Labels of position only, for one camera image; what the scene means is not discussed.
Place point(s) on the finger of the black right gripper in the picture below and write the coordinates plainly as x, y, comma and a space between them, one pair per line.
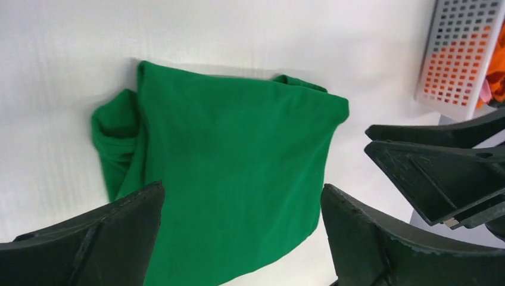
455, 186
458, 135

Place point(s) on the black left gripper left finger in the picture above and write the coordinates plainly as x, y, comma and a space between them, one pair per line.
110, 245

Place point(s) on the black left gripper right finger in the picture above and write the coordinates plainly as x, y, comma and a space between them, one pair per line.
369, 247

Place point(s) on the green t-shirt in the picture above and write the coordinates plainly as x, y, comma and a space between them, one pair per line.
242, 162

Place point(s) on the pink garment in basket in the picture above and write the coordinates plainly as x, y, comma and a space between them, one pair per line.
485, 94

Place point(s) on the orange t-shirt in basket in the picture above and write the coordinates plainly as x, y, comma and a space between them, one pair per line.
495, 76

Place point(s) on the white plastic laundry basket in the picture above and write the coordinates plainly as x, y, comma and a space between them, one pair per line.
458, 52

